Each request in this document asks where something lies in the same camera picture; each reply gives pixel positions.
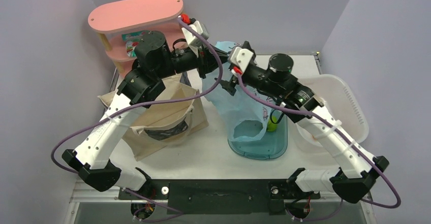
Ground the pink three-tier shelf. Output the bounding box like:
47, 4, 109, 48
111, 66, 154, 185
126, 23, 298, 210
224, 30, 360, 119
88, 0, 183, 77

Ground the green round fruit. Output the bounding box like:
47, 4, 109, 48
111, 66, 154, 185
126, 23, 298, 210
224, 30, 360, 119
266, 116, 278, 132

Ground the white plastic basket tub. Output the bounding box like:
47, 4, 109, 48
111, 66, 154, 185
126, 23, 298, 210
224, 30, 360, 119
299, 74, 369, 144

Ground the green candy packet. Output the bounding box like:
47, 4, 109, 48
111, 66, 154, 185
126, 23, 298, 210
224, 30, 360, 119
121, 30, 150, 57

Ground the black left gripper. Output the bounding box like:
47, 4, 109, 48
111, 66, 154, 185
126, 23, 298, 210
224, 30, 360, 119
155, 40, 231, 79

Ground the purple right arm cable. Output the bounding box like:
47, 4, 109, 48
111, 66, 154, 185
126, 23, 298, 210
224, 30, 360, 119
234, 71, 402, 222

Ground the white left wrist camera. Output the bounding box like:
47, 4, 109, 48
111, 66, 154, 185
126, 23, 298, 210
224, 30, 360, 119
179, 14, 209, 57

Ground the beige canvas tote bag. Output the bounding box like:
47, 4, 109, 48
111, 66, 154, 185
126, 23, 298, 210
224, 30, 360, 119
98, 73, 209, 161

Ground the teal transparent plastic tub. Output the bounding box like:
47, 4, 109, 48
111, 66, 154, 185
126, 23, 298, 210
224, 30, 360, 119
227, 105, 288, 160

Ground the light blue plastic grocery bag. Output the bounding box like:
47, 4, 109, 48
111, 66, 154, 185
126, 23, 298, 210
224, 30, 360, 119
202, 41, 270, 142

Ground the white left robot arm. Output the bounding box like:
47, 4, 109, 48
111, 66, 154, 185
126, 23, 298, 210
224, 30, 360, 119
62, 30, 239, 199

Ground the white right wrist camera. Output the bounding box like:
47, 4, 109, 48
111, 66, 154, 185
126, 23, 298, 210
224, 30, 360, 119
228, 46, 255, 76

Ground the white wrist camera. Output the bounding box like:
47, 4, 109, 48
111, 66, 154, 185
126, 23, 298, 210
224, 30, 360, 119
179, 14, 209, 57
228, 46, 255, 76

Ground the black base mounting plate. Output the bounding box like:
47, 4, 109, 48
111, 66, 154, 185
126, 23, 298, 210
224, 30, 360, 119
118, 179, 321, 215

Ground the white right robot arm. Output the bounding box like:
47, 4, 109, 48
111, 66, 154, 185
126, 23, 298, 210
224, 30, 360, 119
223, 50, 389, 203

